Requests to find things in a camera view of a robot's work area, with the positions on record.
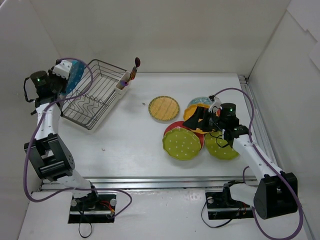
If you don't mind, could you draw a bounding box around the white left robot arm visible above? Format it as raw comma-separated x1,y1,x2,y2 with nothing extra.
24,60,100,210

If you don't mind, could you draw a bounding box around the white cutlery holder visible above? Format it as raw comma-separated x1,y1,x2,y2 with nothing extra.
115,71,130,99

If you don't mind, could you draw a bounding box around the aluminium front rail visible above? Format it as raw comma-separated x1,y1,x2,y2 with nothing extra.
41,176,258,192

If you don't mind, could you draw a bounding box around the aluminium rail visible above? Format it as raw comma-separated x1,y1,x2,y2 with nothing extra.
247,73,320,240
41,176,258,192

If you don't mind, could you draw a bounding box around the aluminium right side rail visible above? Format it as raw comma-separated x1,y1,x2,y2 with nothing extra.
247,73,320,240

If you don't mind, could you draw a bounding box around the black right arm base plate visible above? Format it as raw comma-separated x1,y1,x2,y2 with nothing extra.
200,180,254,229

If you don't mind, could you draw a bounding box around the yellow polka dot bowl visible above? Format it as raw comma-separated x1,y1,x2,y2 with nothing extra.
183,103,210,135

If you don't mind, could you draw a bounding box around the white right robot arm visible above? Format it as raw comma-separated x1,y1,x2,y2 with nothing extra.
183,103,301,220

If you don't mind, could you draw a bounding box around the green polka dot bowl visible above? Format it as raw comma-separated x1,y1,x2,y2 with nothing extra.
162,127,202,161
204,131,239,160

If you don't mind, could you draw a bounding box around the blue polka dot bowl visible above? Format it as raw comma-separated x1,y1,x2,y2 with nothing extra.
65,60,86,96

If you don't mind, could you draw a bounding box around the red plate with teal flower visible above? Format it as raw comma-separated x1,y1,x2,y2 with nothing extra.
163,121,205,149

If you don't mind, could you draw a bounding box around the woven bamboo pattern plate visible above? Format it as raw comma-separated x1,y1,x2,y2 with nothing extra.
148,95,180,122

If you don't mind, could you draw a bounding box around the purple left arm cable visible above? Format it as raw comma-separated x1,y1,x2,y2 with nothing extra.
24,57,133,217

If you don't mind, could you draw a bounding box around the metal wire dish rack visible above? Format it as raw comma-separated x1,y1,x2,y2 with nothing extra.
62,59,130,133

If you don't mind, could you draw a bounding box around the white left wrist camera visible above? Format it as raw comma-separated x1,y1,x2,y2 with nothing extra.
52,60,73,80

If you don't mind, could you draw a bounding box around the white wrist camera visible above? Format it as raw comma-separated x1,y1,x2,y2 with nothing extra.
208,95,222,114
52,60,73,80

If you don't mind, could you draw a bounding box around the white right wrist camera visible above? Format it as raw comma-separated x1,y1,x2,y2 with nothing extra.
208,95,222,114

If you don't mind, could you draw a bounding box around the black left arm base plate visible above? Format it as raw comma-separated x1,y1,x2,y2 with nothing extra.
68,193,117,239

